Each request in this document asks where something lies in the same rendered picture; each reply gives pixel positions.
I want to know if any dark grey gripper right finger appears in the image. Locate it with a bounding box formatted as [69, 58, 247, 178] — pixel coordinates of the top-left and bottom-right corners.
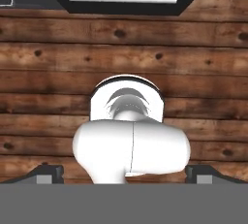
[185, 164, 248, 185]

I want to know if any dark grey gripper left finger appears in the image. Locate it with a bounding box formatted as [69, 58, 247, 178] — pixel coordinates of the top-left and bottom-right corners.
[0, 164, 65, 185]

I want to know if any white rounded object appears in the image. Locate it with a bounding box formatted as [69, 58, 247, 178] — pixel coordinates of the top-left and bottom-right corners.
[72, 74, 192, 185]

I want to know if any small white cupboard handle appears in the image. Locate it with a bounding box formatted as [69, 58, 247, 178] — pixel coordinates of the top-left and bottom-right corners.
[0, 0, 16, 9]

